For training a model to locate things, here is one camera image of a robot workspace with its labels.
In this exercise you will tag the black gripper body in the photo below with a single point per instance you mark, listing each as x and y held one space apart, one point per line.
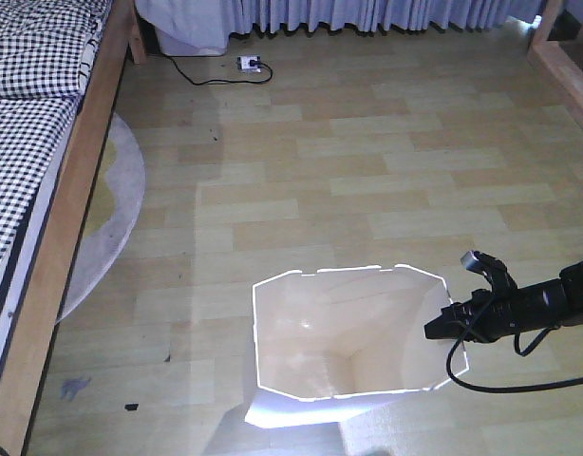
527 309

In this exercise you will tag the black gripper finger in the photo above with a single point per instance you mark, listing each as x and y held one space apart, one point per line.
450 324
492 269

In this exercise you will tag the white plastic trash bin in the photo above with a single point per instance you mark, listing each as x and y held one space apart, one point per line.
333 344

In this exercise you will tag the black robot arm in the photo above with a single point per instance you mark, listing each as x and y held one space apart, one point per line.
569 298

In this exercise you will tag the wooden desk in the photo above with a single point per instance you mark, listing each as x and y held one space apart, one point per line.
551 59

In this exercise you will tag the floor power socket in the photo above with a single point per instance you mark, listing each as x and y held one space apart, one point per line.
249 63

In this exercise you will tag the round grey yellow rug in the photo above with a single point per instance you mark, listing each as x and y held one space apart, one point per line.
112 213

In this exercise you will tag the white pleated curtain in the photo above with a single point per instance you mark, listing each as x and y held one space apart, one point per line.
197 28

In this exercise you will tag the checkered black white bedding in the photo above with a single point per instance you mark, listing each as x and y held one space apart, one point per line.
47 52

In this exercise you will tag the wooden bed frame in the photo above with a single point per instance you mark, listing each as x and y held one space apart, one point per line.
43 288

